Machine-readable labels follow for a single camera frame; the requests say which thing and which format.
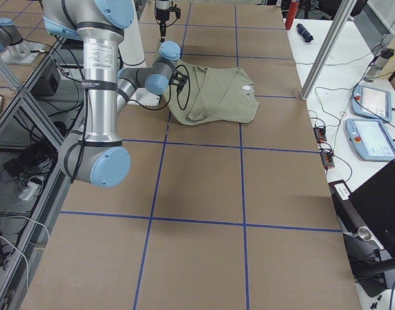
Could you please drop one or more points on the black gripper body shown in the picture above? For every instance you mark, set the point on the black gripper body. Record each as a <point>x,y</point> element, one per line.
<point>161,7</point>

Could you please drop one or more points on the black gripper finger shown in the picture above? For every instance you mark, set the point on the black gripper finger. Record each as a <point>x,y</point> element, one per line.
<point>163,35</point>

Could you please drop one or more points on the olive green long-sleeve shirt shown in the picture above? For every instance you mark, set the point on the olive green long-sleeve shirt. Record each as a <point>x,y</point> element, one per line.
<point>213,94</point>

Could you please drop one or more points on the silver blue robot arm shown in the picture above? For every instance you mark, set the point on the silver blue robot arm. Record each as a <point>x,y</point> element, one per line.
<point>93,153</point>
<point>162,12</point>

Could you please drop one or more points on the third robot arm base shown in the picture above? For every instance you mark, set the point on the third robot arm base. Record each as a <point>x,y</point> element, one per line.
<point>14,49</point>

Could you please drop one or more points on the red cylinder tube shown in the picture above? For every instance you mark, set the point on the red cylinder tube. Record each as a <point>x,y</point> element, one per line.
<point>292,12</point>

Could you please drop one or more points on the folded dark blue umbrella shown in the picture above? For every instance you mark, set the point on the folded dark blue umbrella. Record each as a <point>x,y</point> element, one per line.
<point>304,33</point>

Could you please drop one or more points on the orange black connector board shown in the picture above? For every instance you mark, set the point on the orange black connector board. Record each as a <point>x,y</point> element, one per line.
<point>325,149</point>

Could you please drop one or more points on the white power strip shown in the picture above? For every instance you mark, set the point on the white power strip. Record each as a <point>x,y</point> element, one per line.
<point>29,191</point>

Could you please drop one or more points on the blue teach pendant far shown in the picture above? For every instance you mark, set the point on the blue teach pendant far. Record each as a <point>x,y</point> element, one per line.
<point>372,102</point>

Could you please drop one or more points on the blue teach pendant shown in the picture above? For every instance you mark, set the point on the blue teach pendant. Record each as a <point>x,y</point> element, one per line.
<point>370,139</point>
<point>372,102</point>

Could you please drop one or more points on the grey water bottle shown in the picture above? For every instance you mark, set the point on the grey water bottle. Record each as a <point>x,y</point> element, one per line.
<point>378,63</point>

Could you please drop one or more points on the blue teach pendant near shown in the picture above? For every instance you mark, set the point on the blue teach pendant near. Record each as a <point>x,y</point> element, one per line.
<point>370,139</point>

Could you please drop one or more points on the black laptop on stand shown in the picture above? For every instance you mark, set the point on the black laptop on stand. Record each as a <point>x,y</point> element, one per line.
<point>368,215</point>

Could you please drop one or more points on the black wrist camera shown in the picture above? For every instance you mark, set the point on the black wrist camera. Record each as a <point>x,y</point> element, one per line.
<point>177,11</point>
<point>179,79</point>

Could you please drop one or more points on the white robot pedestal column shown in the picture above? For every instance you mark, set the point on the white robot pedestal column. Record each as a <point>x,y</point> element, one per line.
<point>132,56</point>

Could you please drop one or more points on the aluminium frame post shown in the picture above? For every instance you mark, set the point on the aluminium frame post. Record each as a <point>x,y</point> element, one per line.
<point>334,31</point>

